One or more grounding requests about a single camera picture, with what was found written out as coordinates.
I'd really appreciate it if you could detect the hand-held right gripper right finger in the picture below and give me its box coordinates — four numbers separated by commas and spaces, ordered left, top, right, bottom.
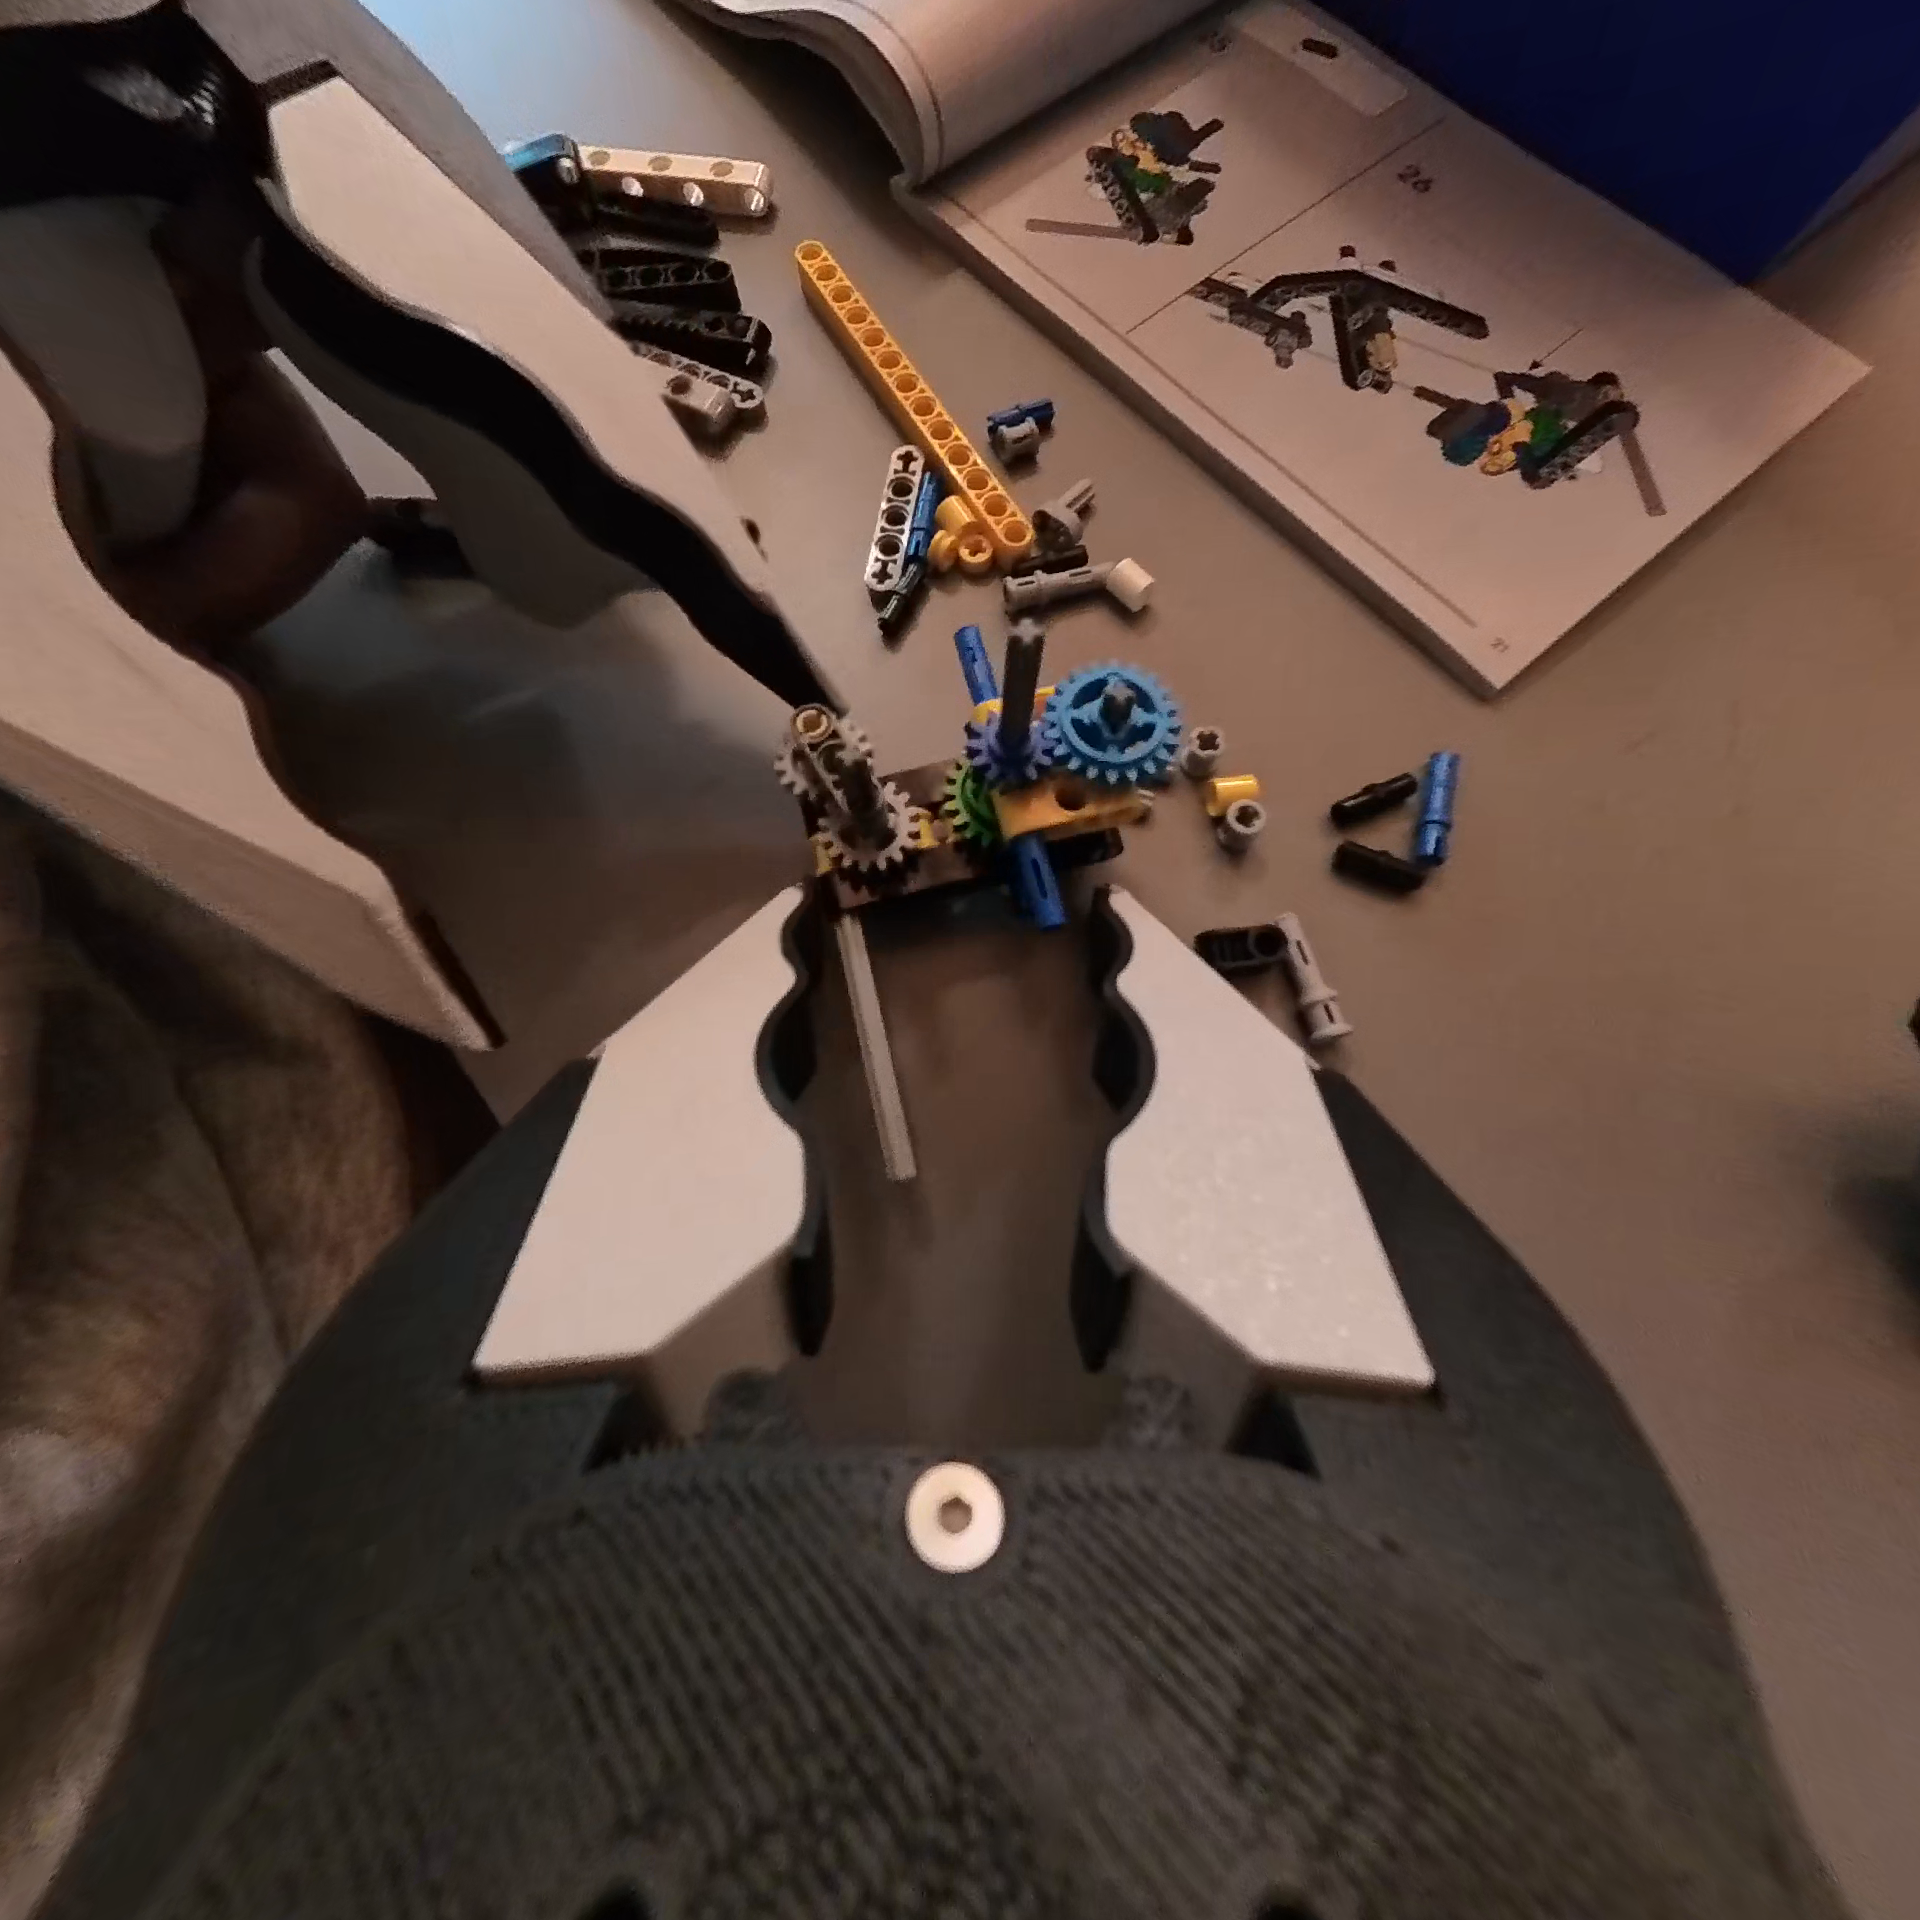
1068, 886, 1438, 1445

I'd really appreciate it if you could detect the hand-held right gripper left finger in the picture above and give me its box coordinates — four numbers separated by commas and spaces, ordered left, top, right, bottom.
472, 886, 834, 1429

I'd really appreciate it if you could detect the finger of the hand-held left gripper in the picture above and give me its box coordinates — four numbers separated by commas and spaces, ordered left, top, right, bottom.
0, 336, 508, 1055
196, 0, 842, 708

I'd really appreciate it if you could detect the colourful lego gear assembly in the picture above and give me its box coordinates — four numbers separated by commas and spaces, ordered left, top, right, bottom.
771, 617, 1178, 1181

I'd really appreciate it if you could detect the long black lego beam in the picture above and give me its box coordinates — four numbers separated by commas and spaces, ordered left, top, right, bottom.
580, 241, 748, 311

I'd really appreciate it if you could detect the long yellow lego beam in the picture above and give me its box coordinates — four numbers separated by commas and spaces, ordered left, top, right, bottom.
792, 241, 1039, 559

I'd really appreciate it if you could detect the short grey lego beam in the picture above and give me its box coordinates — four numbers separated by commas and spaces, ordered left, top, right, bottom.
858, 445, 940, 589

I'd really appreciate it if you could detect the white-tipped grey lego connector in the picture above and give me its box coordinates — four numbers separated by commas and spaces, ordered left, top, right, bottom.
1004, 555, 1158, 622

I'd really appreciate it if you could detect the lego instruction booklet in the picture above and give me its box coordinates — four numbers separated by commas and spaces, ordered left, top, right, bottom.
659, 0, 1877, 702

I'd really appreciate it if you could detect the person's left hand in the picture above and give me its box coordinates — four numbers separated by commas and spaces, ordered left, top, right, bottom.
83, 361, 377, 652

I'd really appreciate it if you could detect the black connector with grey pin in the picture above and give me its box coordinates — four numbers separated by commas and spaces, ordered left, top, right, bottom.
1196, 908, 1361, 1047

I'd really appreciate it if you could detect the blue plastic bin white box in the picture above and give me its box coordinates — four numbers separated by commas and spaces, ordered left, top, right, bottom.
1311, 0, 1920, 290

